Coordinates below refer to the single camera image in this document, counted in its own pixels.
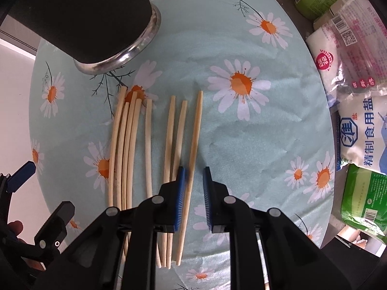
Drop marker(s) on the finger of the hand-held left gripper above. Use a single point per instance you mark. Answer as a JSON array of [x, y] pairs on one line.
[[21, 172], [56, 220]]

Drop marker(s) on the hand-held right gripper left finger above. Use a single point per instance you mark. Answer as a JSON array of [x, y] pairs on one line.
[[180, 199]]

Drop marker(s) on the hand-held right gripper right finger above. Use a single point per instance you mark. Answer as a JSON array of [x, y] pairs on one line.
[[208, 199]]

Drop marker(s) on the bamboo chopstick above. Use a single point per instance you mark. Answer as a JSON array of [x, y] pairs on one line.
[[195, 136]]

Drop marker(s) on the row of bamboo chopsticks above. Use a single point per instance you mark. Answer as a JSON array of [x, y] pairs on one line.
[[147, 142]]

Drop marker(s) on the black utensil holder steel base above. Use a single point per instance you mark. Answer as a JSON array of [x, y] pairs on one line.
[[75, 12]]

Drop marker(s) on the person's left hand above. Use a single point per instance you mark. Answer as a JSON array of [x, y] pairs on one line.
[[15, 228]]

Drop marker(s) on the daisy print tablecloth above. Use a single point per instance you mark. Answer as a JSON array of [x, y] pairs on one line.
[[242, 157]]

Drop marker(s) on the bright green plastic packet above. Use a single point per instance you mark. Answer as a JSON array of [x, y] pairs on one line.
[[365, 196]]

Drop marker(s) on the white salt bag blue print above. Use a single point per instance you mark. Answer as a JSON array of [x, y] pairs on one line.
[[362, 133]]

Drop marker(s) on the white bag red logo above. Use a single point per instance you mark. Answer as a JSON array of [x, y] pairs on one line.
[[326, 66]]

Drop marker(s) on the cream packet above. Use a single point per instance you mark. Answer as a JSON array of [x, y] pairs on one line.
[[325, 18]]

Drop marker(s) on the clear pink print packet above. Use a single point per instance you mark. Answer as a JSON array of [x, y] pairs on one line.
[[362, 42]]

